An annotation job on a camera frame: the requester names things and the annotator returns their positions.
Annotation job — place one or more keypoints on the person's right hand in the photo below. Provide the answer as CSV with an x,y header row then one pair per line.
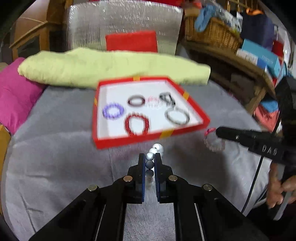
x,y
275,188

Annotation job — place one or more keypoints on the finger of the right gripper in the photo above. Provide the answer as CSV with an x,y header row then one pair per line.
x,y
242,137

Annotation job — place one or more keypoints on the wooden cabinet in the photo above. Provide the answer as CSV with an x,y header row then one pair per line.
x,y
37,22

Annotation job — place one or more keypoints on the silver insulated foil panel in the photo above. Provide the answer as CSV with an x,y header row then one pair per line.
x,y
89,23

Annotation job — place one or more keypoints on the blue cardboard box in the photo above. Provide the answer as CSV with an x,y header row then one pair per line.
x,y
269,57

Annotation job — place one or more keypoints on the magenta pillow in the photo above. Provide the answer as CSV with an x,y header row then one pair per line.
x,y
18,96

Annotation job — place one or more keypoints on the orange box lid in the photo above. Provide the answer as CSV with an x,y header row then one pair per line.
x,y
5,138

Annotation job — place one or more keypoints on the small red pillow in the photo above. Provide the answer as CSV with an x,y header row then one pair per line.
x,y
141,41

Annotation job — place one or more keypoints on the wooden shelf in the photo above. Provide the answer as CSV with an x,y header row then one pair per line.
x,y
223,64

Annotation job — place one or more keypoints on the silver cuff bangle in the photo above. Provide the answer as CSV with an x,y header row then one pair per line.
x,y
177,122

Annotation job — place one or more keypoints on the light green folded blanket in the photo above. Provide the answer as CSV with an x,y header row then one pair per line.
x,y
85,68

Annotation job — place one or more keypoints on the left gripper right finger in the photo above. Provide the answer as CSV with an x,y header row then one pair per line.
x,y
162,173

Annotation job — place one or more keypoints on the red shallow jewelry box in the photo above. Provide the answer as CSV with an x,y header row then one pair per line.
x,y
132,110

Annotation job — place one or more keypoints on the wicker basket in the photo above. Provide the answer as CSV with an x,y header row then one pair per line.
x,y
216,34

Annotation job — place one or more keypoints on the blue cloth in basket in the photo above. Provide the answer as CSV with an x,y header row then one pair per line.
x,y
204,17

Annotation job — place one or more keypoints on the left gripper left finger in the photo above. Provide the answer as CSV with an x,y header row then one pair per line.
x,y
136,187

